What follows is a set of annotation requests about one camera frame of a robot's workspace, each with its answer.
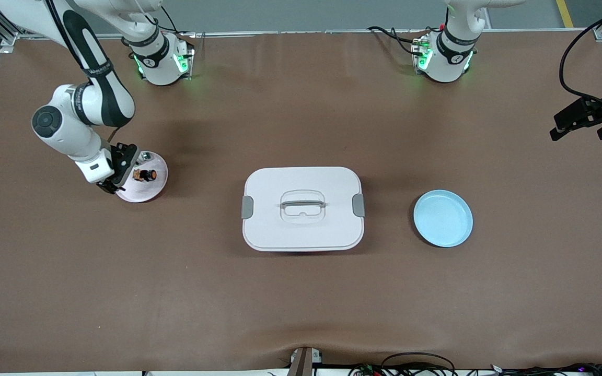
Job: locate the aluminium table edge rail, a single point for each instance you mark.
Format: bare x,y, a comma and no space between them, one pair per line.
280,33

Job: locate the green push button switch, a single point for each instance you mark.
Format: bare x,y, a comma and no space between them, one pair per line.
147,156

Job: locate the grey box latch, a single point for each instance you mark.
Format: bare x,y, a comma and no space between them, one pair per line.
358,205
247,207

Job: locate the light blue round plate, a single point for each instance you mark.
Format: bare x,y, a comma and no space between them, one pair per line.
442,219

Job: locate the white lidded storage box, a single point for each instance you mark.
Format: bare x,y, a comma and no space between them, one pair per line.
301,232

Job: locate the small grey bracket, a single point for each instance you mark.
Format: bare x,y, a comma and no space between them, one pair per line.
301,363

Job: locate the pale pink round plate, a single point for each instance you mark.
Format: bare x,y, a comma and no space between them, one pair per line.
147,192

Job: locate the brown table cover mat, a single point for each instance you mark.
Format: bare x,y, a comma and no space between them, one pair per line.
301,303

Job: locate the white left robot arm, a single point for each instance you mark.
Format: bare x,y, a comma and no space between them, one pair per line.
447,57

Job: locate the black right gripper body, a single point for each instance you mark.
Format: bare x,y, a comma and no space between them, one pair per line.
125,157

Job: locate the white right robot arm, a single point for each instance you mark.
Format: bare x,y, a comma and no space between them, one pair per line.
71,136

